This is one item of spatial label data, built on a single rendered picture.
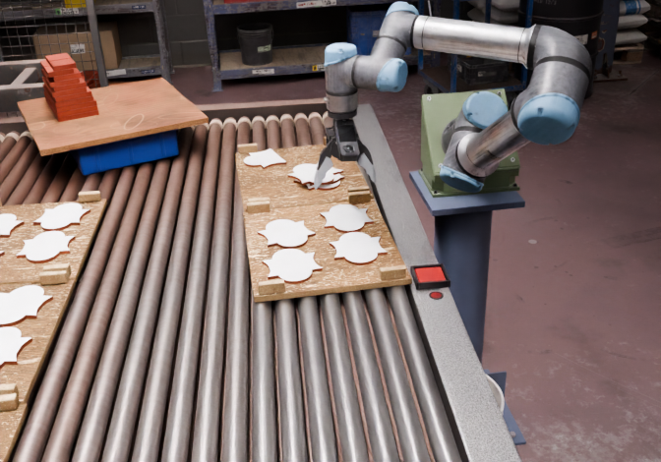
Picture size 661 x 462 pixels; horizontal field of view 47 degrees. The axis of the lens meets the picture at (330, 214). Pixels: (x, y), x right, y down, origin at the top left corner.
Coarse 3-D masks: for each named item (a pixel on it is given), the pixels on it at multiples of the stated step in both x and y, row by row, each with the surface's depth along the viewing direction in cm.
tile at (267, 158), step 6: (270, 150) 234; (252, 156) 230; (258, 156) 230; (264, 156) 230; (270, 156) 229; (276, 156) 229; (246, 162) 226; (252, 162) 226; (258, 162) 226; (264, 162) 226; (270, 162) 225; (276, 162) 225; (282, 162) 226; (264, 168) 223
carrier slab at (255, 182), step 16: (320, 144) 239; (240, 160) 230; (288, 160) 228; (304, 160) 228; (336, 160) 227; (240, 176) 219; (256, 176) 219; (272, 176) 219; (352, 176) 217; (256, 192) 210; (272, 192) 209; (288, 192) 209; (304, 192) 208; (320, 192) 208; (336, 192) 208; (272, 208) 201
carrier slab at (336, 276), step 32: (256, 224) 192; (320, 224) 191; (384, 224) 190; (256, 256) 178; (320, 256) 177; (384, 256) 176; (256, 288) 166; (288, 288) 165; (320, 288) 165; (352, 288) 166
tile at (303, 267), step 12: (276, 252) 178; (288, 252) 178; (300, 252) 178; (276, 264) 173; (288, 264) 173; (300, 264) 173; (312, 264) 172; (276, 276) 169; (288, 276) 168; (300, 276) 168
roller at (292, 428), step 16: (272, 128) 258; (272, 144) 244; (288, 304) 163; (288, 320) 158; (288, 336) 153; (288, 352) 148; (288, 368) 144; (288, 384) 139; (288, 400) 136; (288, 416) 132; (288, 432) 129; (304, 432) 130; (288, 448) 125; (304, 448) 126
